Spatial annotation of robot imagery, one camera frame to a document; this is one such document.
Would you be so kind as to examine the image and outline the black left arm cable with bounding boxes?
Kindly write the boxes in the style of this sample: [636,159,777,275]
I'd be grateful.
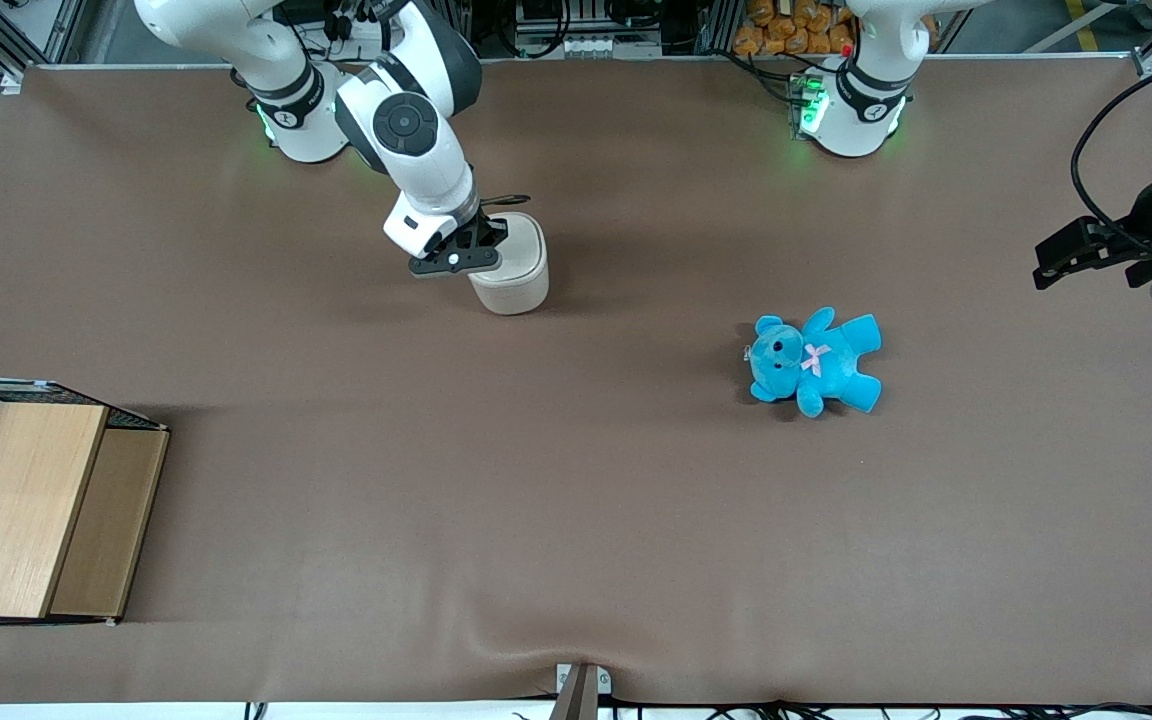
[1070,52,1152,251]

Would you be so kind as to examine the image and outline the grey metal table clamp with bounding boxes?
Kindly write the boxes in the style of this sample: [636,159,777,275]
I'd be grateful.
[555,662,613,720]

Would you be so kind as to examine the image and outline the white trash can lid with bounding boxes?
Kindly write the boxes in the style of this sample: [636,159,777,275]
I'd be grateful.
[489,212,547,283]

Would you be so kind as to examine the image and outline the white terminal block strip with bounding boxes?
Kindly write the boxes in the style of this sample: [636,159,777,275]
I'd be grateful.
[534,34,663,60]

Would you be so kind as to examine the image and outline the beige trash can body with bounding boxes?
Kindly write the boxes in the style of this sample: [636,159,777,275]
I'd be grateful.
[466,212,550,317]

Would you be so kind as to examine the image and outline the orange plush toys pile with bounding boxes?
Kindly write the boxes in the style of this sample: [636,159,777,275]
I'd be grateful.
[732,0,939,58]

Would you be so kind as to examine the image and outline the black floor cables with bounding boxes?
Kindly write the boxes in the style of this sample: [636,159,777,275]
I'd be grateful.
[511,699,1152,720]

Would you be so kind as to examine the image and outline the brown table mat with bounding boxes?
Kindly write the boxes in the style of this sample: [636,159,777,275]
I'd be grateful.
[0,55,1152,707]

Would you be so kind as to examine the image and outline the wooden shelf with wire mesh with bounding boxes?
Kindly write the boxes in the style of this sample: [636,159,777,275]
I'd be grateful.
[0,376,172,629]

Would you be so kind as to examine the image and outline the blue teddy bear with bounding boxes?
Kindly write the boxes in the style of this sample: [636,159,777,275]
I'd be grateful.
[745,306,884,420]

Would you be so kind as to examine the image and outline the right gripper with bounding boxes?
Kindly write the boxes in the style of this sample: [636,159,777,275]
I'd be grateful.
[382,185,510,277]

